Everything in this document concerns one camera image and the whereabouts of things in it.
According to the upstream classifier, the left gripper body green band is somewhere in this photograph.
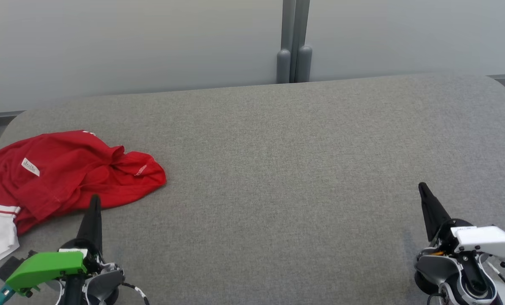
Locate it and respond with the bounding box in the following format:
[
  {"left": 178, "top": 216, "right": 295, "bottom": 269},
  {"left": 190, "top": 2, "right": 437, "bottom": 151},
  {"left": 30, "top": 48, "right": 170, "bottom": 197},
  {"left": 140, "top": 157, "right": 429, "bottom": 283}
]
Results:
[{"left": 6, "top": 238, "right": 105, "bottom": 296}]

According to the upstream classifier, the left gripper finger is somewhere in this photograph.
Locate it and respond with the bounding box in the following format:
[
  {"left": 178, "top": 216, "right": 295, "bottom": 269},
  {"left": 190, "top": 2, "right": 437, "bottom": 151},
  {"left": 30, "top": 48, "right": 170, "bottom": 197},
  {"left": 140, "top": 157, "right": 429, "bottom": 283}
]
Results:
[{"left": 77, "top": 195, "right": 103, "bottom": 255}]

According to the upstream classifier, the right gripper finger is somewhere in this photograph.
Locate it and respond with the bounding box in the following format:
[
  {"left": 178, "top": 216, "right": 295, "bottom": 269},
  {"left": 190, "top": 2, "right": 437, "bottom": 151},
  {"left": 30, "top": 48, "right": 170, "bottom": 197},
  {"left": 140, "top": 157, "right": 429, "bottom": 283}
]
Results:
[{"left": 418, "top": 182, "right": 452, "bottom": 242}]

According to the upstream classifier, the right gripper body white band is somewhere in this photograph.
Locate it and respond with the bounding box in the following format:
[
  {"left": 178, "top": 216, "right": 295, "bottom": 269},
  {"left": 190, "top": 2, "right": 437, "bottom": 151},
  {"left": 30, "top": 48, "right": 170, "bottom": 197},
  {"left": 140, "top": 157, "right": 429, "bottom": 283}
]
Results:
[{"left": 441, "top": 219, "right": 505, "bottom": 259}]

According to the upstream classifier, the red basketball jersey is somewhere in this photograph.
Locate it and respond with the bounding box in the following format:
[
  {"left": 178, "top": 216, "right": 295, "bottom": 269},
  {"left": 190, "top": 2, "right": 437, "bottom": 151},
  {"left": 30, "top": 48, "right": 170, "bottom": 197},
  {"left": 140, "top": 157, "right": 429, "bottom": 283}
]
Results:
[{"left": 0, "top": 130, "right": 126, "bottom": 272}]

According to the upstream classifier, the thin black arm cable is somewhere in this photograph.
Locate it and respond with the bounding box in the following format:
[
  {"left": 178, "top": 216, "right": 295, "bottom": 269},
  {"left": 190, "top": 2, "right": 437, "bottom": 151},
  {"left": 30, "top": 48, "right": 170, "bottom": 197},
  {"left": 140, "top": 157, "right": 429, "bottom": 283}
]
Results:
[{"left": 120, "top": 281, "right": 151, "bottom": 305}]

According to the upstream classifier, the grey upright partition post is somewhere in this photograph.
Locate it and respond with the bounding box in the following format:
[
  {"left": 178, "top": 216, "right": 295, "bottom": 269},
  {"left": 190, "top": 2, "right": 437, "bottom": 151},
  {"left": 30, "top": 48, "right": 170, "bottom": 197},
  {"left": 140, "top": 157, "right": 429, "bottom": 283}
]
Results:
[{"left": 276, "top": 0, "right": 313, "bottom": 84}]

